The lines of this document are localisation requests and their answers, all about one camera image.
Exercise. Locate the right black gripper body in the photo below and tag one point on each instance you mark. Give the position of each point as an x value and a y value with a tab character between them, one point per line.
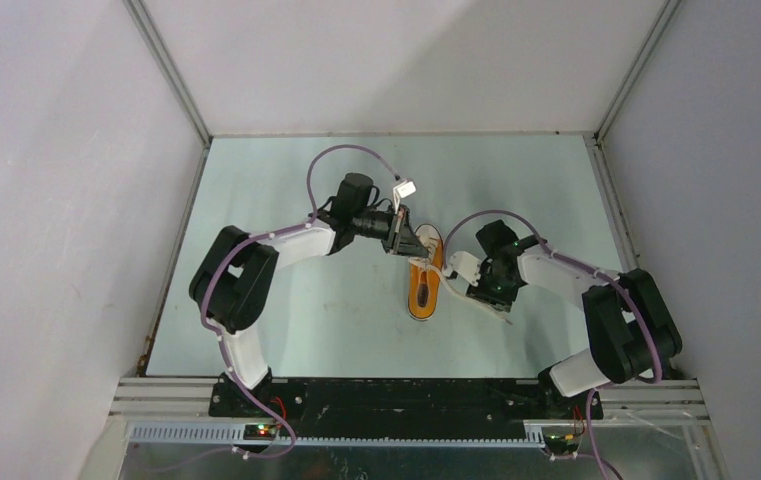
493	289

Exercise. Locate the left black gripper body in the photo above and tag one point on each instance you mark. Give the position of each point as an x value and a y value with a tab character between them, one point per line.
385	227

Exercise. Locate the white shoelace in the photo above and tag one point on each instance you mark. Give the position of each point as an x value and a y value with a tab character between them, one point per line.
445	283

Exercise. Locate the orange canvas sneaker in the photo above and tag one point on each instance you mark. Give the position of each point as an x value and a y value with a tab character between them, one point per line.
425	283

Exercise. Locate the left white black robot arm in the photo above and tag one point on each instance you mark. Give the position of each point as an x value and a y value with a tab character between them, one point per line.
232	284

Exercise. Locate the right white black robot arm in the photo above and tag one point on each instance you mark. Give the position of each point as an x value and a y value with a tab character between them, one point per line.
631	333

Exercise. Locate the right controller board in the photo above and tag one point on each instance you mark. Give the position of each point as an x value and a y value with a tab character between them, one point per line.
563	445

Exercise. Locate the controller board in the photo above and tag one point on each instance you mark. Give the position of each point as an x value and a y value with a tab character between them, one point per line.
260	432
563	445

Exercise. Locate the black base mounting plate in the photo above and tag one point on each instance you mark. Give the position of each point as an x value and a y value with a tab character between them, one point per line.
404	408

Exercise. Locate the left controller board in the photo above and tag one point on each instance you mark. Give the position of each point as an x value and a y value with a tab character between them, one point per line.
260	432

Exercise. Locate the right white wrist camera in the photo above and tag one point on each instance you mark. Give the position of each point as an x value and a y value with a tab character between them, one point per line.
463	265

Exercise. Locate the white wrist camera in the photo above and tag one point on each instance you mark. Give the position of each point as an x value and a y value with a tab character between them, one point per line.
463	265
401	190

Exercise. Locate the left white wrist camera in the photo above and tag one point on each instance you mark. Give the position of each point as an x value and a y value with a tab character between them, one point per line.
401	190

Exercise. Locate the aluminium frame rail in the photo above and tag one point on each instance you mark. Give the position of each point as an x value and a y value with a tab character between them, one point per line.
669	403

